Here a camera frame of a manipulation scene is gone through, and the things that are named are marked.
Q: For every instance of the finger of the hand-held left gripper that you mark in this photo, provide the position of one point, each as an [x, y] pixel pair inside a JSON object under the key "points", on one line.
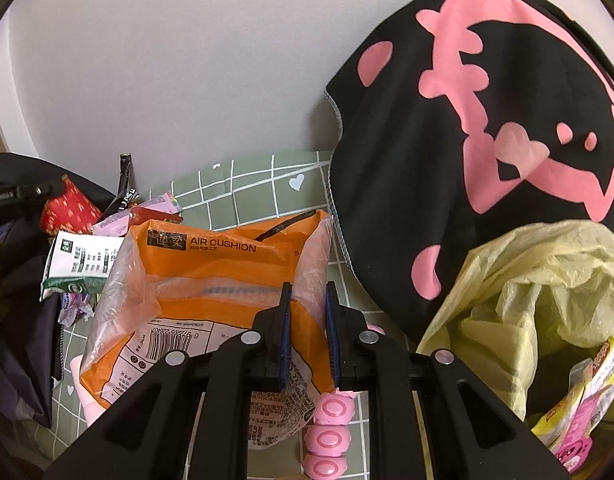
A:
{"points": [[34, 191]]}

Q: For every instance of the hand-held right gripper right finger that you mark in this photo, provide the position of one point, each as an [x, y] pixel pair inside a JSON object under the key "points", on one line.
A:
{"points": [[332, 340]]}

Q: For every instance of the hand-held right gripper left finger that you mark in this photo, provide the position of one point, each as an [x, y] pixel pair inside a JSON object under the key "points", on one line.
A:
{"points": [[285, 335]]}

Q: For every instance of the orange plastic package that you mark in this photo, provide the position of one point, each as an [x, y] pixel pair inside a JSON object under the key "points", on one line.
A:
{"points": [[212, 270]]}

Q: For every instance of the yellow plastic bag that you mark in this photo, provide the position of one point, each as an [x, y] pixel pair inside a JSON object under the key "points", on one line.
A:
{"points": [[512, 280]]}

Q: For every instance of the red strawberry print packet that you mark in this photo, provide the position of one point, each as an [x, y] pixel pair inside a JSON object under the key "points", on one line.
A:
{"points": [[69, 210]]}

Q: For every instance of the pink beaded toy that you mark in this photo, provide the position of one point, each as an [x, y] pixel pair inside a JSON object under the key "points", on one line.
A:
{"points": [[332, 410]]}

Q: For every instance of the white and green wrapper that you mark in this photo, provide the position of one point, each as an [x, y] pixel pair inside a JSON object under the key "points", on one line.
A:
{"points": [[82, 260]]}

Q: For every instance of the black sachet stick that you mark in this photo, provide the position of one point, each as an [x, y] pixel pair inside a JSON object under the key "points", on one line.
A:
{"points": [[124, 175]]}

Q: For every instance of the red wrapper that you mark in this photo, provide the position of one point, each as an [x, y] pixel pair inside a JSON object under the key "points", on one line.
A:
{"points": [[154, 217]]}

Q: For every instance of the pink wrapper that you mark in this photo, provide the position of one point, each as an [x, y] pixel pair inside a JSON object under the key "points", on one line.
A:
{"points": [[157, 205]]}

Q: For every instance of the green checked sheet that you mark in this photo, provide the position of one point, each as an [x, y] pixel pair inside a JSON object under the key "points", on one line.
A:
{"points": [[247, 185]]}

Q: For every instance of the dark purple bag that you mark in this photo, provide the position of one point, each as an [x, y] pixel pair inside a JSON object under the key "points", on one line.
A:
{"points": [[17, 360]]}

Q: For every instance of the black cloth with pink print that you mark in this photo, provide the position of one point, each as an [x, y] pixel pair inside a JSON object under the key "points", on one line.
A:
{"points": [[412, 185]]}

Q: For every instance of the pink tube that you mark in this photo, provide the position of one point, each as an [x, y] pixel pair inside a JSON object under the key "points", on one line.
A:
{"points": [[89, 400]]}

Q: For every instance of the pink and yellow packet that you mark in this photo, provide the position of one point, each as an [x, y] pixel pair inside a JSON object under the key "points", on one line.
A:
{"points": [[587, 395]]}

